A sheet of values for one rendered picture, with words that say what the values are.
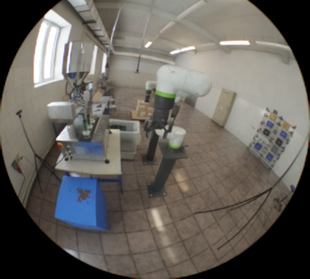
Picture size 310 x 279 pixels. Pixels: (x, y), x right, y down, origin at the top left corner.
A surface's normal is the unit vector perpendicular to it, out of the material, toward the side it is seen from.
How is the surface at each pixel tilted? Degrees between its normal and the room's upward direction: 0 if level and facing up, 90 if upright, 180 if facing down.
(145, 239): 0
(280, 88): 90
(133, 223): 0
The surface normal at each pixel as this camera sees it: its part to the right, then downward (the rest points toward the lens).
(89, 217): 0.18, -0.88
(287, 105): -0.94, -0.03
